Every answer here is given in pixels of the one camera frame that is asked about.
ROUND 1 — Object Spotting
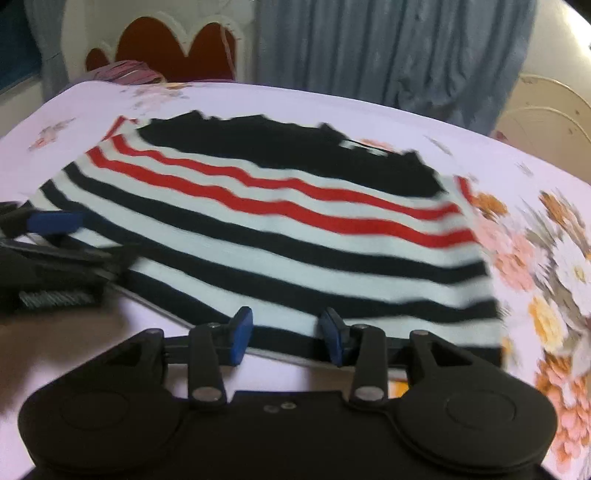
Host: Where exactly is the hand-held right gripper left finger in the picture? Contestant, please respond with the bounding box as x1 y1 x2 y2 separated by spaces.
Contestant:
104 306 254 409

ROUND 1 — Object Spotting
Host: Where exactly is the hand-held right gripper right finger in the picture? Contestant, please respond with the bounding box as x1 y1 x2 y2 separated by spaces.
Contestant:
318 307 467 409

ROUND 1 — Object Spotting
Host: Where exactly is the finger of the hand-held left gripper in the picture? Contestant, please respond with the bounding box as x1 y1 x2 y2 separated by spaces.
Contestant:
0 200 86 237
0 237 141 283

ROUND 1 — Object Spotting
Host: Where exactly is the striped knit sweater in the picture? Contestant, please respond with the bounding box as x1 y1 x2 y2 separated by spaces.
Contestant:
23 109 505 371

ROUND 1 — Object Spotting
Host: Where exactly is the pink pillow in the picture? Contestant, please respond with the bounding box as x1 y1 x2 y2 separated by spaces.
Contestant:
87 59 168 86

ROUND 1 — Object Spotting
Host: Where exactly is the narrow blue curtain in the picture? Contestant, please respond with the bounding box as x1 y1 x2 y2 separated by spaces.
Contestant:
27 0 71 99

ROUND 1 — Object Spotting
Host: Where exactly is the window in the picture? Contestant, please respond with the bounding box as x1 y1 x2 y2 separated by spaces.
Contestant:
0 0 43 95

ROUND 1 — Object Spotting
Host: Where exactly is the pink floral bedsheet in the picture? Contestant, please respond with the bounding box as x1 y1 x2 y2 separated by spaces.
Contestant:
0 79 591 476

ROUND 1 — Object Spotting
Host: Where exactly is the red headboard with white trim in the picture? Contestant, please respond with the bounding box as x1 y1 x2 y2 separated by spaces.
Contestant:
85 16 237 85

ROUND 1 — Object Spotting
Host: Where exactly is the wide blue curtain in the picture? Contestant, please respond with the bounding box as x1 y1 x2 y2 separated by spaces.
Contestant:
255 0 539 136

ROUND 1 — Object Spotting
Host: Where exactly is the white round bed board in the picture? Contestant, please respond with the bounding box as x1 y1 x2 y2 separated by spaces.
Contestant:
495 73 591 163

